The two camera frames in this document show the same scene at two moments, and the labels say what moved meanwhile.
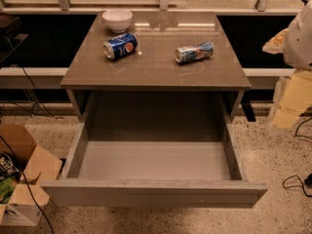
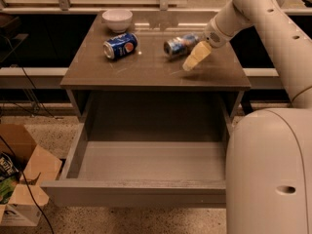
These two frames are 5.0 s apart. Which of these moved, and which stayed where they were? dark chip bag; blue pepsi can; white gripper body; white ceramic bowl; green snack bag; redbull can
Moved: white gripper body; redbull can
Stayed: dark chip bag; white ceramic bowl; blue pepsi can; green snack bag
